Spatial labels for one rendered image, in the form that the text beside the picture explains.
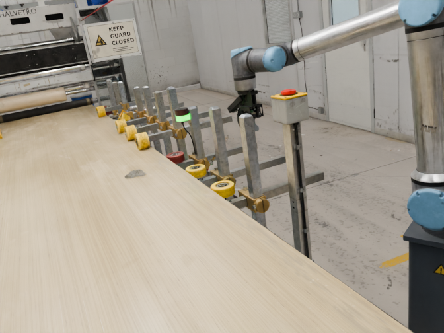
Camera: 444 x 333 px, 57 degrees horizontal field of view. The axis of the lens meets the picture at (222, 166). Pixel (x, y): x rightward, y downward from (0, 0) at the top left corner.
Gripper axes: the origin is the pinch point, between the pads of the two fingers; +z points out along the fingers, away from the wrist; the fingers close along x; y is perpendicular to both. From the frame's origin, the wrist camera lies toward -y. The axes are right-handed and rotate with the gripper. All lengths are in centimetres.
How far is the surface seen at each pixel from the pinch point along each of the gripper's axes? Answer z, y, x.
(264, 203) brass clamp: 12.1, 35.8, -25.1
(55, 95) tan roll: -9, -252, -13
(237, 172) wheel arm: 11.6, 5.6, -12.6
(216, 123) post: -11.9, 8.2, -21.0
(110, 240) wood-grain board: 5, 30, -76
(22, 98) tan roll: -12, -258, -39
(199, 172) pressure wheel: 5.7, 4.7, -30.0
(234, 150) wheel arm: 10.3, -16.6, 3.8
